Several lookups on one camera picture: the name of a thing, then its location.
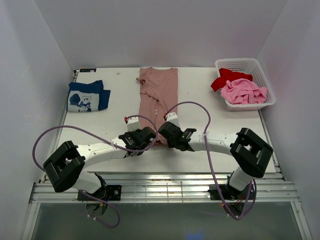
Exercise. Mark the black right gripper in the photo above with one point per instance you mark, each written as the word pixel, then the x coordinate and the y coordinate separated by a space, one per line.
pixel 170 144

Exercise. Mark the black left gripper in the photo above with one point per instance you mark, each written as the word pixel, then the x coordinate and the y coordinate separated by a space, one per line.
pixel 131 133

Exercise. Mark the dusty pink printed t-shirt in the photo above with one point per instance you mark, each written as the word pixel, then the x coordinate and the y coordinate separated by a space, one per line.
pixel 158 93

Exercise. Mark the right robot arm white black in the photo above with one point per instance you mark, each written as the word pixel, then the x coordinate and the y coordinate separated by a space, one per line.
pixel 251 152

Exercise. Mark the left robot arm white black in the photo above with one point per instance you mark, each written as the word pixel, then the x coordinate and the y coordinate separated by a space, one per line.
pixel 65 168

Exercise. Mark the folded blue printed t-shirt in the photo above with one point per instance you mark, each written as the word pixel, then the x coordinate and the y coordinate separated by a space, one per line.
pixel 87 97

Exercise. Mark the red t-shirt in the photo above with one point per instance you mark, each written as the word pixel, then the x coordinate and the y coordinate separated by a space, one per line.
pixel 228 75

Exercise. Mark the bright pink t-shirt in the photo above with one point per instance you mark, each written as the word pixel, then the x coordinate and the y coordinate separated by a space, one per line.
pixel 243 92

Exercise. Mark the small blue label sticker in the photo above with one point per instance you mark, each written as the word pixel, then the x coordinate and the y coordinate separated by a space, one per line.
pixel 87 70

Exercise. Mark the white plastic laundry basket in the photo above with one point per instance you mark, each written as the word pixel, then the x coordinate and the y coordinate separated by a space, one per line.
pixel 252 67

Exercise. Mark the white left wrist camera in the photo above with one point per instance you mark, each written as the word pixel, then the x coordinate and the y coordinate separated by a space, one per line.
pixel 132 123

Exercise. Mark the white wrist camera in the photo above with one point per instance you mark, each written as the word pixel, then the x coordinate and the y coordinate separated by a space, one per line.
pixel 132 123
pixel 172 117

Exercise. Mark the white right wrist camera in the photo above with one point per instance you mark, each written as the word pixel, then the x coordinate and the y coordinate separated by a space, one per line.
pixel 172 117

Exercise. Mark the aluminium table frame rails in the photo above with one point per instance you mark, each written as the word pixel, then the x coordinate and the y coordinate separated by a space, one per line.
pixel 142 188

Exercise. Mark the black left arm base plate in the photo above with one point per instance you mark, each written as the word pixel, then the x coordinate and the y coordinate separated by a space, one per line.
pixel 112 193

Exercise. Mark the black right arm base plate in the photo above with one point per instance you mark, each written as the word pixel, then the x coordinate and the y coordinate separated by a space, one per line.
pixel 230 194

